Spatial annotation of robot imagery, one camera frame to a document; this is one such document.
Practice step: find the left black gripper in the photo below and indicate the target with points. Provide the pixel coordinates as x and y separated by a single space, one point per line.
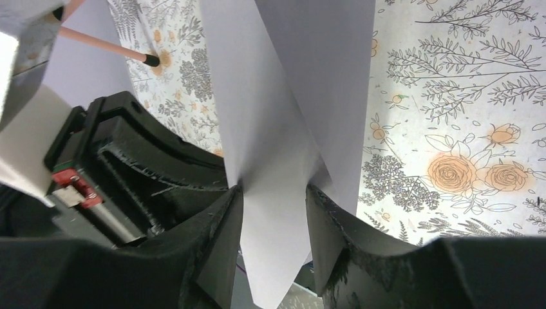
119 175

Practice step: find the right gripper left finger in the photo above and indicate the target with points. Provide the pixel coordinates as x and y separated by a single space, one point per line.
190 266

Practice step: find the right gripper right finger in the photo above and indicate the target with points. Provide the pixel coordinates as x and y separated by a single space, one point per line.
358 266

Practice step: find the grey lavender envelope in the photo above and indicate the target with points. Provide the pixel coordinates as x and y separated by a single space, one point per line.
290 80

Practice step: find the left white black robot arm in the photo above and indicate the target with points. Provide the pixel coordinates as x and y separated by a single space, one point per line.
32 114

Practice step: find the floral patterned table mat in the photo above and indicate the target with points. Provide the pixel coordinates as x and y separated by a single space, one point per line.
454 143

